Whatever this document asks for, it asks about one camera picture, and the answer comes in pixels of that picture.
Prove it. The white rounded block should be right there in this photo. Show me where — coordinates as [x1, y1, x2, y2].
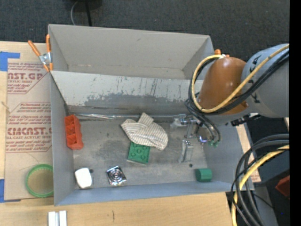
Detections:
[74, 167, 93, 189]

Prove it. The brown cardboard board red print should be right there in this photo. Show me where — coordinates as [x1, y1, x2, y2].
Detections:
[0, 40, 55, 203]

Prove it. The green studded toy plate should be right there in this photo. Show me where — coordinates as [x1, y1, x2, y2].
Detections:
[127, 142, 151, 165]

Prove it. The green plastic ring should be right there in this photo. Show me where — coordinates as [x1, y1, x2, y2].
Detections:
[25, 164, 55, 198]

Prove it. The shiny metal square piece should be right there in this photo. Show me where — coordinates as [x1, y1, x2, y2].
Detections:
[105, 165, 127, 186]

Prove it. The black cylinder on white bracket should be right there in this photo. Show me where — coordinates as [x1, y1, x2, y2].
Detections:
[230, 115, 251, 127]

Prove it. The green short cylinder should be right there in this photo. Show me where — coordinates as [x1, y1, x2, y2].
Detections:
[195, 168, 213, 183]

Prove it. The white striped cloth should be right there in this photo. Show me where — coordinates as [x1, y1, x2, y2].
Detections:
[120, 112, 169, 151]

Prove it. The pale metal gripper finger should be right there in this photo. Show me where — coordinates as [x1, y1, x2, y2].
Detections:
[178, 139, 194, 163]
[170, 117, 188, 129]

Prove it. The grey metal bin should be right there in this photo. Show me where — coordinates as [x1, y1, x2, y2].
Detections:
[48, 24, 255, 206]

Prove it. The orange ribbed plastic block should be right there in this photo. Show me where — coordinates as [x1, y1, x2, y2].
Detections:
[64, 114, 84, 151]

